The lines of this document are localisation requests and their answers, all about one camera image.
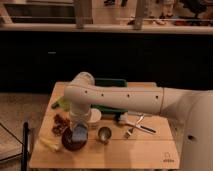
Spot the blue sponge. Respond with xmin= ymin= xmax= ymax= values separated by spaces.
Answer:
xmin=72 ymin=124 xmax=87 ymax=142

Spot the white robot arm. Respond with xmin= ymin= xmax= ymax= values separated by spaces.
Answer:
xmin=64 ymin=72 xmax=213 ymax=171

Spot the purple bowl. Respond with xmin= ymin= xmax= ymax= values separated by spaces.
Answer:
xmin=61 ymin=128 xmax=87 ymax=151

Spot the green plastic tray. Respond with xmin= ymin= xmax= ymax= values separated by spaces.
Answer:
xmin=92 ymin=78 xmax=127 ymax=115

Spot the white cup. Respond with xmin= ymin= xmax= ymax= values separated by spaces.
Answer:
xmin=89 ymin=108 xmax=102 ymax=124

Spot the small metal cup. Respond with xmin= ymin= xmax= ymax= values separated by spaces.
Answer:
xmin=98 ymin=127 xmax=112 ymax=143

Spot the green toy vegetable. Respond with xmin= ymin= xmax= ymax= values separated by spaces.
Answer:
xmin=51 ymin=97 xmax=70 ymax=111

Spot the brown grape bunch toy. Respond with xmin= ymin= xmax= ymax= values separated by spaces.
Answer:
xmin=52 ymin=114 xmax=70 ymax=136

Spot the black chair frame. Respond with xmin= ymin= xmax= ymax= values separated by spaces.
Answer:
xmin=0 ymin=122 xmax=30 ymax=171

